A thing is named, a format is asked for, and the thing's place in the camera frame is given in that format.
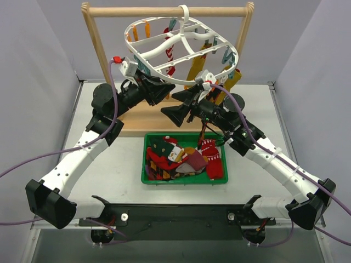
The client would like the black red argyle sock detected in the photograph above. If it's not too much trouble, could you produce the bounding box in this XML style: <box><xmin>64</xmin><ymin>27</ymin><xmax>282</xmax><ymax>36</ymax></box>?
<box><xmin>145</xmin><ymin>162</ymin><xmax>177</xmax><ymax>181</ymax></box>
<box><xmin>197</xmin><ymin>123</ymin><xmax>207</xmax><ymax>148</ymax></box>

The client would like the yellow bear sock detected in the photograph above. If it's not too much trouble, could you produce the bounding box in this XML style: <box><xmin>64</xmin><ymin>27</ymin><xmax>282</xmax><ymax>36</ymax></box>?
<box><xmin>206</xmin><ymin>68</ymin><xmax>242</xmax><ymax>105</ymax></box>
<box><xmin>184</xmin><ymin>44</ymin><xmax>212</xmax><ymax>90</ymax></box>

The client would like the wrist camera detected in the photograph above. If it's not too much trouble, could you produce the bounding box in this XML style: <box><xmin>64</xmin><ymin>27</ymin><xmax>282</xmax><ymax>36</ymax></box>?
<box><xmin>195</xmin><ymin>70</ymin><xmax>217</xmax><ymax>102</ymax></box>
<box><xmin>112</xmin><ymin>56</ymin><xmax>138</xmax><ymax>78</ymax></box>

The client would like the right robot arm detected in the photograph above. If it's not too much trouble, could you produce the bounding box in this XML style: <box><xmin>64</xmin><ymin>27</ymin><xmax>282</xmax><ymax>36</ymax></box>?
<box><xmin>161</xmin><ymin>85</ymin><xmax>336</xmax><ymax>230</ymax></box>

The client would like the red santa sock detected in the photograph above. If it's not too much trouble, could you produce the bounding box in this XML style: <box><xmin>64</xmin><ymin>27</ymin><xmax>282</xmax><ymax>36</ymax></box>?
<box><xmin>146</xmin><ymin>145</ymin><xmax>181</xmax><ymax>170</ymax></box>

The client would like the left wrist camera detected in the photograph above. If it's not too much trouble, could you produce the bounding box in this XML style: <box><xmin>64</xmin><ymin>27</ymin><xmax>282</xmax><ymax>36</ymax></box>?
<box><xmin>112</xmin><ymin>56</ymin><xmax>138</xmax><ymax>78</ymax></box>

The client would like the white round clip hanger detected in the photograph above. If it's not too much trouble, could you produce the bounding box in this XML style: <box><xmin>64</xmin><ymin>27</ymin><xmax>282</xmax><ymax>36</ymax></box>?
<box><xmin>124</xmin><ymin>5</ymin><xmax>239</xmax><ymax>85</ymax></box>

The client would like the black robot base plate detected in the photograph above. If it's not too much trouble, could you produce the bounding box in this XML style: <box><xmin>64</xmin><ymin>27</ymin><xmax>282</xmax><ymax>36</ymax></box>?
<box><xmin>78</xmin><ymin>204</ymin><xmax>276</xmax><ymax>243</ymax></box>

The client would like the green plastic bin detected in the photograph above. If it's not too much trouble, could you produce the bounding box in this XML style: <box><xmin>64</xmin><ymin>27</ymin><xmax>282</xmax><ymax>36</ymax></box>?
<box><xmin>141</xmin><ymin>133</ymin><xmax>228</xmax><ymax>185</ymax></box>

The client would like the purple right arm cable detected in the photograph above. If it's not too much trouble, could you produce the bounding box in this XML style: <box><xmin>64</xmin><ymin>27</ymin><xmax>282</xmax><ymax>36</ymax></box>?
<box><xmin>211</xmin><ymin>83</ymin><xmax>351</xmax><ymax>248</ymax></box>

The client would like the red sock with white pattern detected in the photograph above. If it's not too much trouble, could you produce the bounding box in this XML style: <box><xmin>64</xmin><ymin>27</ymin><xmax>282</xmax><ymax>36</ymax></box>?
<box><xmin>200</xmin><ymin>139</ymin><xmax>223</xmax><ymax>180</ymax></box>

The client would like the red white striped sock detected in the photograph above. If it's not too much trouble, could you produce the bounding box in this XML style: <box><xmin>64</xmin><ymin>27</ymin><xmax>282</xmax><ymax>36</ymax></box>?
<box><xmin>163</xmin><ymin>27</ymin><xmax>176</xmax><ymax>77</ymax></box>

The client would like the green snowman sock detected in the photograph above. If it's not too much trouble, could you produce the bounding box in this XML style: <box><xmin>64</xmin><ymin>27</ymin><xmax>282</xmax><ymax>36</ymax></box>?
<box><xmin>150</xmin><ymin>138</ymin><xmax>188</xmax><ymax>163</ymax></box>

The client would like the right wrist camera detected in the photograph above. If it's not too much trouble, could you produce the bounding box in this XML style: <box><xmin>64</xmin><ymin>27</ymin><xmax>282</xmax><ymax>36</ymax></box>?
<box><xmin>195</xmin><ymin>70</ymin><xmax>217</xmax><ymax>102</ymax></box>

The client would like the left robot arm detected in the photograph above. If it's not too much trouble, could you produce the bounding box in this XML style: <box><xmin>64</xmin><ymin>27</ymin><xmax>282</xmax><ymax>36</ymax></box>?
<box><xmin>25</xmin><ymin>71</ymin><xmax>176</xmax><ymax>229</ymax></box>

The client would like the pink sock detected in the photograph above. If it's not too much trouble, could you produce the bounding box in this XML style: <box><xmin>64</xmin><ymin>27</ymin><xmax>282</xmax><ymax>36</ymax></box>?
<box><xmin>175</xmin><ymin>151</ymin><xmax>208</xmax><ymax>176</ymax></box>

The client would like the wooden hanger stand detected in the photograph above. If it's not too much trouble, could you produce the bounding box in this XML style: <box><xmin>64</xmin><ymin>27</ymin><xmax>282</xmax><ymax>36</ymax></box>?
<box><xmin>81</xmin><ymin>2</ymin><xmax>254</xmax><ymax>127</ymax></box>

